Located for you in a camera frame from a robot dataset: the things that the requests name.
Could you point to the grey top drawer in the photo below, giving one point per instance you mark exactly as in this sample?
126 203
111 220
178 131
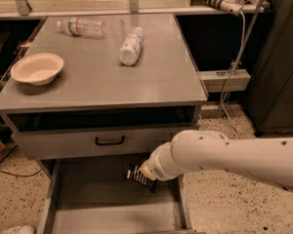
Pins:
47 145

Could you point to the grey metal rail bracket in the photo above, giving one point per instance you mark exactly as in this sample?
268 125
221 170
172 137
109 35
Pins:
217 81

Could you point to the grey open middle drawer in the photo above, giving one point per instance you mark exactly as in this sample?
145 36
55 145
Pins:
92 195

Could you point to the white power strip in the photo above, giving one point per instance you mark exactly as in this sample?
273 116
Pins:
229 6

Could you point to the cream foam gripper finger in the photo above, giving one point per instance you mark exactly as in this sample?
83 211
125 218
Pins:
145 171

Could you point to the grey shelf counter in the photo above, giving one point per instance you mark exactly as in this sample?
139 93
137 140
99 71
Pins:
88 4

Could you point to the white paper bowl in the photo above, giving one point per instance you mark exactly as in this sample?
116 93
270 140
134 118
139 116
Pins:
38 69

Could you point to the dark grey cabinet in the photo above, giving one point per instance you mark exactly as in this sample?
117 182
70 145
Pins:
269 95

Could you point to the white labelled plastic bottle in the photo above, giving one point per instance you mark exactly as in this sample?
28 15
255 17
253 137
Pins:
131 47

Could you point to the metal support leg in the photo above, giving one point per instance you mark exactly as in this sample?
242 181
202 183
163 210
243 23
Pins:
246 30

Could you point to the grey drawer cabinet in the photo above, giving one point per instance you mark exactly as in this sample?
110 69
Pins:
96 91

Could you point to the black drawer handle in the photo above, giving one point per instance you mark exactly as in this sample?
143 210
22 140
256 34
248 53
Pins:
109 142

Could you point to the black rxbar chocolate wrapper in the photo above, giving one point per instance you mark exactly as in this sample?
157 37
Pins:
132 172

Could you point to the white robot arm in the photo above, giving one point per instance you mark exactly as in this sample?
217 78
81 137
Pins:
268 160

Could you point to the clear plastic water bottle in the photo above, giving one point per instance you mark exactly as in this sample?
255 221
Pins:
82 27

